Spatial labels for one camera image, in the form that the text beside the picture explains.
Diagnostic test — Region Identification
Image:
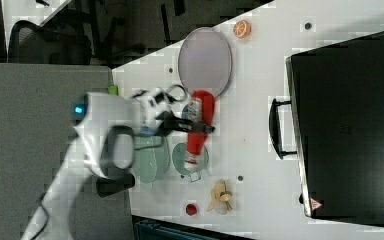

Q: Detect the grey round plate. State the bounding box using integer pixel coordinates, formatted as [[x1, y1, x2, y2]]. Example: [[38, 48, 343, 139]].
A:
[[178, 27, 232, 97]]

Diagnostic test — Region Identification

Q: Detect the blue bowl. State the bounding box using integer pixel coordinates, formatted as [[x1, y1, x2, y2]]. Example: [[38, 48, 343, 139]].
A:
[[138, 127, 156, 136]]

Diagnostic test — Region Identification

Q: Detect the yellow banana peel toy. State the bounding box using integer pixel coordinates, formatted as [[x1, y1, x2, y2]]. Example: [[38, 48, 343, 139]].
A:
[[207, 180, 232, 215]]

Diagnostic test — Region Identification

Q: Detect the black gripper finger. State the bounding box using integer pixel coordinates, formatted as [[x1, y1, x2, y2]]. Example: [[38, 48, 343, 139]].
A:
[[166, 118, 215, 134]]

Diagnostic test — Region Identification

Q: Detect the green perforated colander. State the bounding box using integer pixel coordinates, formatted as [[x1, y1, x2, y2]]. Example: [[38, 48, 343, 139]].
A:
[[133, 136, 170, 184]]

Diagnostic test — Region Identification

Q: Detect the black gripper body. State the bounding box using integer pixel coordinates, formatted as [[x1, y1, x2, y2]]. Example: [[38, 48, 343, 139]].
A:
[[139, 88, 176, 134]]

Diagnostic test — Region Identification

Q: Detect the green mug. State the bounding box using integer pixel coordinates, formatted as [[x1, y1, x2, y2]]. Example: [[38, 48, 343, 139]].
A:
[[172, 143, 209, 182]]

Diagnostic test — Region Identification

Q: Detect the red ketchup bottle toy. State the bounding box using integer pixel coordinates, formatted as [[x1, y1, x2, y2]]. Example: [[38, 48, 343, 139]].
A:
[[184, 90, 215, 172]]

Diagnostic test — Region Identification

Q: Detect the orange slice toy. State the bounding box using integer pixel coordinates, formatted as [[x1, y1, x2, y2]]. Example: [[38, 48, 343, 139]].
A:
[[233, 20, 251, 39]]

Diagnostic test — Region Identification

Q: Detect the red strawberry toy on table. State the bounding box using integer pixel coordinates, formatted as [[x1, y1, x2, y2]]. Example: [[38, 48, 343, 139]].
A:
[[185, 204, 198, 216]]

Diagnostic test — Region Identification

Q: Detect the silver black toaster oven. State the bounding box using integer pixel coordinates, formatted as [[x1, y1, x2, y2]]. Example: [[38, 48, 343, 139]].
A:
[[285, 31, 384, 227]]

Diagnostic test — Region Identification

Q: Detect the black office chair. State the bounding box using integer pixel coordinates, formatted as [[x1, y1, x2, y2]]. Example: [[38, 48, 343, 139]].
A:
[[7, 20, 92, 65]]

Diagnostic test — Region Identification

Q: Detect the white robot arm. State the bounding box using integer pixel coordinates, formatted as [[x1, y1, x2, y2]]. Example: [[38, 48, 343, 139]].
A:
[[20, 88, 215, 240]]

